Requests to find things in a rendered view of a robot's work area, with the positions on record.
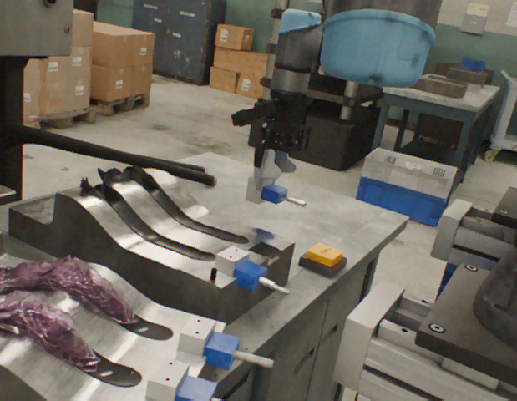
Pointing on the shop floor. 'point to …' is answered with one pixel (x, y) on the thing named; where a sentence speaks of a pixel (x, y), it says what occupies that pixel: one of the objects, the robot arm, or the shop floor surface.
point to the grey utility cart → (500, 139)
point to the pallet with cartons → (120, 68)
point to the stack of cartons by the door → (237, 63)
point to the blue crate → (402, 200)
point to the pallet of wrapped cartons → (62, 82)
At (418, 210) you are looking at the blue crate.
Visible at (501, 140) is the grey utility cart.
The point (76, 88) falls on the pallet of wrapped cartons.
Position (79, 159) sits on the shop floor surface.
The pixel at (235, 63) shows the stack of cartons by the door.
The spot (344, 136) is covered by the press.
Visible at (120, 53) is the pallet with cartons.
